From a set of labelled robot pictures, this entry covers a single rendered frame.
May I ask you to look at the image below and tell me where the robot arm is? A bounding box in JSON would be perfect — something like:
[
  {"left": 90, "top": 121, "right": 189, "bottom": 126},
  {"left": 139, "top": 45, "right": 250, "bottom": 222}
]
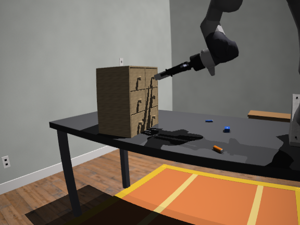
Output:
[{"left": 200, "top": 0, "right": 300, "bottom": 76}]

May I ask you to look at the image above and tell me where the orange and grey battery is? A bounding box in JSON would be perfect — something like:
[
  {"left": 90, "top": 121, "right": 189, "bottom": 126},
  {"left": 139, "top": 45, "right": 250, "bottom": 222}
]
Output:
[{"left": 213, "top": 146, "right": 224, "bottom": 153}]

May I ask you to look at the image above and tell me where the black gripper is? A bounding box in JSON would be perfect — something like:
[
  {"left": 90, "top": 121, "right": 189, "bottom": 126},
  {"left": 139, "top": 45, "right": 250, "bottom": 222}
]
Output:
[{"left": 154, "top": 53, "right": 206, "bottom": 80}]

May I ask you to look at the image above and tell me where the light wooden chest of drawers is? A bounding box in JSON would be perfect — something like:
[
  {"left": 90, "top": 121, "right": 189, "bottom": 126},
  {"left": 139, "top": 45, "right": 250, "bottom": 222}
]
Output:
[{"left": 96, "top": 66, "right": 158, "bottom": 138}]

